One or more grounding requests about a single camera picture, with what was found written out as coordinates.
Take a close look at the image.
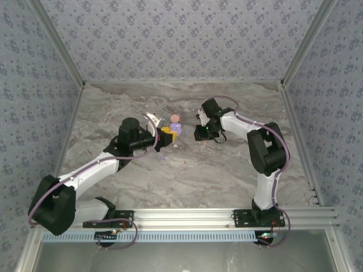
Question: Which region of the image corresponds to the purple earbud charging case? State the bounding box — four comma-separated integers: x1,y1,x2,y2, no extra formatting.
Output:
168,121,184,137

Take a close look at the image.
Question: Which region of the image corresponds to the small black circuit board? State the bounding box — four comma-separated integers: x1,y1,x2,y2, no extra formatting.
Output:
94,229,119,242
256,231,281,245

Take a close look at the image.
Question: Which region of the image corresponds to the grey metal lower panel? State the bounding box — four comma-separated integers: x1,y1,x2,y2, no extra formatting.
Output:
33,239,337,272

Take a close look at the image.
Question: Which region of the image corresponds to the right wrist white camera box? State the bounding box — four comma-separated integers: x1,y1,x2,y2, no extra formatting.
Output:
197,109,210,128

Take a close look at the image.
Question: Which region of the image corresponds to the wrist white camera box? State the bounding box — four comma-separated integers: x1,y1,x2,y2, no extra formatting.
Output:
143,112,164,137
197,109,210,128

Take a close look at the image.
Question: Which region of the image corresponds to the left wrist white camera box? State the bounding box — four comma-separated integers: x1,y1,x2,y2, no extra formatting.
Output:
143,112,164,137

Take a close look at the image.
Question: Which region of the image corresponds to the right gripper thin black cable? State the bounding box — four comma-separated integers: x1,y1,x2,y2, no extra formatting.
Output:
211,129,227,144

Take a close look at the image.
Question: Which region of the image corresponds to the aluminium table back rail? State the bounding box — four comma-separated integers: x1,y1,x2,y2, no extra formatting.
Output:
85,80,281,85

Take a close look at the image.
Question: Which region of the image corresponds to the aluminium table side rail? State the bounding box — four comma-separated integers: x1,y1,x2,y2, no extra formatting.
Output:
279,82,324,208

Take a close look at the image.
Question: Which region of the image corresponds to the aluminium front mounting rail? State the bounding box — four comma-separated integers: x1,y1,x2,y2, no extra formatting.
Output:
31,207,340,231

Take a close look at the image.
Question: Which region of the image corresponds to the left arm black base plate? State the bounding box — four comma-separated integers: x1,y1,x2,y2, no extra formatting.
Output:
82,210,135,229

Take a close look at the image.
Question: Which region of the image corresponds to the slotted white cable duct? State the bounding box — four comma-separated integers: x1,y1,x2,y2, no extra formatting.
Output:
41,230,263,243

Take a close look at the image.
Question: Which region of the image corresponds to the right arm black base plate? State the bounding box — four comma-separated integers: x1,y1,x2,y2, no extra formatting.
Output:
233,209,286,229

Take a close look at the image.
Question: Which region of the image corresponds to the slanted aluminium frame post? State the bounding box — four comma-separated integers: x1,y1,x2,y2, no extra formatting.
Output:
280,0,340,86
27,0,86,86

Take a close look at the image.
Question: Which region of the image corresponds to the aluminium lower frame leg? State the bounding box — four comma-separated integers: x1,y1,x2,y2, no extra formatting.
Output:
325,228,354,272
15,228,43,272

